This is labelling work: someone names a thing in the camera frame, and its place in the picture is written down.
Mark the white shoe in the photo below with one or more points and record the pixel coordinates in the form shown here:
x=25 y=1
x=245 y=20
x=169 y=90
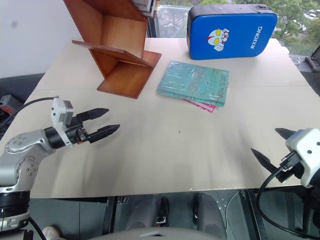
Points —
x=51 y=232

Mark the grey robot torso rim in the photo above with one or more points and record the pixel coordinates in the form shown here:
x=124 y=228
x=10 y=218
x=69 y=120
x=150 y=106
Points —
x=160 y=233

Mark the wooden book rack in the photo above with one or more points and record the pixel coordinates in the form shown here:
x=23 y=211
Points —
x=120 y=37

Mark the black window frame post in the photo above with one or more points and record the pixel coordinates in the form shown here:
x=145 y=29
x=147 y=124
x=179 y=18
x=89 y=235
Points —
x=153 y=25

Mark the blue cartoon pad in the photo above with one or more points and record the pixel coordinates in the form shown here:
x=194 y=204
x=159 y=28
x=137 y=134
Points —
x=230 y=32

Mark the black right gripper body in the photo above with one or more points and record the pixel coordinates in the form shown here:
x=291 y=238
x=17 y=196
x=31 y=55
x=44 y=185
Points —
x=296 y=170

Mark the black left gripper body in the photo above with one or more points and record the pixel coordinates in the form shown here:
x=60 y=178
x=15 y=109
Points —
x=77 y=135

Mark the black table frame leg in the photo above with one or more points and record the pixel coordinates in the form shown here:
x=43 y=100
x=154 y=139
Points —
x=111 y=215
x=252 y=212

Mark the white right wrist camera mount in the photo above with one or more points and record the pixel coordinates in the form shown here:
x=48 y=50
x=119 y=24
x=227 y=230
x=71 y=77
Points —
x=306 y=147

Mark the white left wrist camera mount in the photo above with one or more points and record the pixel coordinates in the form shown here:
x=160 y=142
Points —
x=58 y=112

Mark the teal plastic wrapped book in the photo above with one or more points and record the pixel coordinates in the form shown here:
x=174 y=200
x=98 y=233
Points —
x=193 y=82

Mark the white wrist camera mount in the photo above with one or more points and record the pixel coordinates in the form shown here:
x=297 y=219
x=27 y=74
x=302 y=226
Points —
x=306 y=147
x=58 y=112

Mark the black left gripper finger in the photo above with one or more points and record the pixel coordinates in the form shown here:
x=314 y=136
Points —
x=105 y=131
x=96 y=113

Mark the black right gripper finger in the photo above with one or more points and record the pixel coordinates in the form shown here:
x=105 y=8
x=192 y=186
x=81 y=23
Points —
x=265 y=161
x=286 y=133

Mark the pink book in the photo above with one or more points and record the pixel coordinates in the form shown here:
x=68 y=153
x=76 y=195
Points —
x=206 y=107

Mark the red and black device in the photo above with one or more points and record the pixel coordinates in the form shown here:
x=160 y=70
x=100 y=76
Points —
x=6 y=103

